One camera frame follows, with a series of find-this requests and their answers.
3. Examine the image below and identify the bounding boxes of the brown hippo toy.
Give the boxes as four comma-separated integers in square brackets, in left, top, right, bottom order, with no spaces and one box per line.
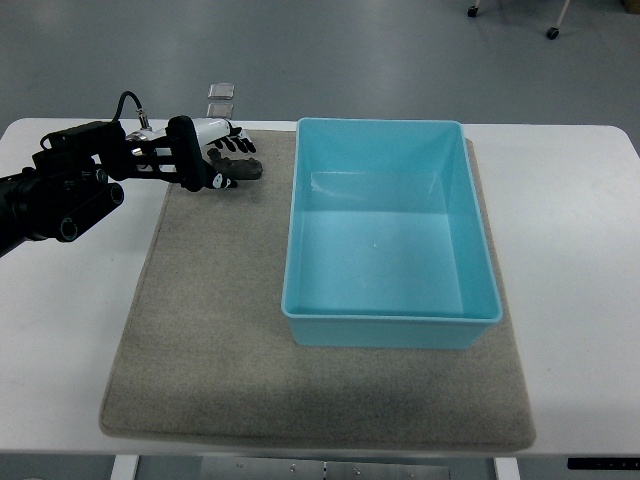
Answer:
[207,148,263,181]

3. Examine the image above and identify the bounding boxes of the black table control panel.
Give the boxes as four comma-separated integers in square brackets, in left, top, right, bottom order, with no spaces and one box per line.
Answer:
[567,457,640,471]

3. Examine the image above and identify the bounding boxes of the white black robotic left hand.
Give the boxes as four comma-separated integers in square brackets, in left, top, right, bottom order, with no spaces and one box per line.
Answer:
[193,118,256,189]

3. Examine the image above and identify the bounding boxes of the right caster wheel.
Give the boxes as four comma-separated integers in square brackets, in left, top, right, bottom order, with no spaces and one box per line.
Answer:
[546,27,559,40]

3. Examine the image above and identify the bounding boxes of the beige felt mat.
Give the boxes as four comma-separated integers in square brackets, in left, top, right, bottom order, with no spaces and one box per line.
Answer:
[99,131,536,452]

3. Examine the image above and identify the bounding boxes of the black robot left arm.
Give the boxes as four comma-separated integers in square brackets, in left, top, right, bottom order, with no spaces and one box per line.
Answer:
[1,116,214,254]

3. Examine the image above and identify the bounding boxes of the lower floor outlet plate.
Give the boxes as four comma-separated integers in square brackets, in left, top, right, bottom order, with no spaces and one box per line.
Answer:
[206,102,234,119]

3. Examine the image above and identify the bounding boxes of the upper floor outlet plate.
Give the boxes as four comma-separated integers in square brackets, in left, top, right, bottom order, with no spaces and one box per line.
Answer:
[207,82,235,100]

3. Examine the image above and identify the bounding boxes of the blue plastic box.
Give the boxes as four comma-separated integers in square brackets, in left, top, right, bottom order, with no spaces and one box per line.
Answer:
[281,118,503,349]

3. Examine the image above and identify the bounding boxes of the floor outlet plate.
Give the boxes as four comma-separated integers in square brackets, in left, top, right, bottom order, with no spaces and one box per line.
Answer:
[206,102,234,119]
[207,82,235,100]

